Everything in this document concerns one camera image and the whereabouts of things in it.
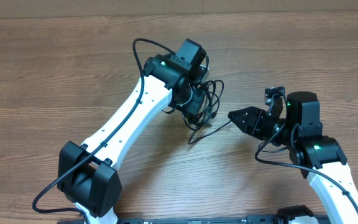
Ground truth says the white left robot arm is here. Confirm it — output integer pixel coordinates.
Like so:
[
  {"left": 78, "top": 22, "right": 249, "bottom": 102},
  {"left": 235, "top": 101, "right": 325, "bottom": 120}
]
[{"left": 57, "top": 39, "right": 208, "bottom": 223}]

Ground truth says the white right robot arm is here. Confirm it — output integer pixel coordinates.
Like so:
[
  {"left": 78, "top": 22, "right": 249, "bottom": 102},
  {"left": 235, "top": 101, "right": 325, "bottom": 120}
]
[{"left": 228, "top": 88, "right": 358, "bottom": 223}]

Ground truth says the thick black cable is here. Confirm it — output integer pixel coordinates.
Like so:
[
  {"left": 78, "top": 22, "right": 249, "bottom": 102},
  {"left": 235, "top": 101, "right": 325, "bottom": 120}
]
[{"left": 181, "top": 79, "right": 225, "bottom": 131}]

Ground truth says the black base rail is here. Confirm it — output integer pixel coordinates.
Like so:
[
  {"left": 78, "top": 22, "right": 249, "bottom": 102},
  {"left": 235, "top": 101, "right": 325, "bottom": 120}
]
[{"left": 57, "top": 205, "right": 332, "bottom": 224}]

